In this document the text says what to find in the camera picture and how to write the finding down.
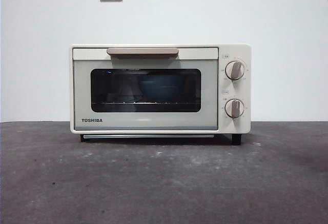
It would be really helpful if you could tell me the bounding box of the blue ribbed bowl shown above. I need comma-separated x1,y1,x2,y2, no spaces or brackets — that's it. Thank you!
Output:
138,74,187,101

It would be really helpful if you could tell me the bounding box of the taupe oven door handle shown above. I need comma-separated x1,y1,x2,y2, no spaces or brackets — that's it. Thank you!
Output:
106,48,179,60

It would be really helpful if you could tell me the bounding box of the glass oven door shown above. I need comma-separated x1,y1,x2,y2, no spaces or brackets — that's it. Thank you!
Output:
73,47,219,132

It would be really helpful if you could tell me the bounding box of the cream Toshiba toaster oven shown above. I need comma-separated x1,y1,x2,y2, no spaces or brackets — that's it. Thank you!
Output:
69,44,252,135

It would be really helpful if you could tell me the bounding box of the small cream timer knob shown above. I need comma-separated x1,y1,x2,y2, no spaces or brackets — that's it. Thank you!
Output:
224,98,245,119

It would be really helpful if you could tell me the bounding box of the large cream temperature knob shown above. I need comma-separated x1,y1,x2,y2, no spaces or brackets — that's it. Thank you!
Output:
225,60,246,81

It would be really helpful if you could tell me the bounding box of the metal wire oven rack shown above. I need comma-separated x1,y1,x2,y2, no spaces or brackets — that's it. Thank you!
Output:
102,101,180,106

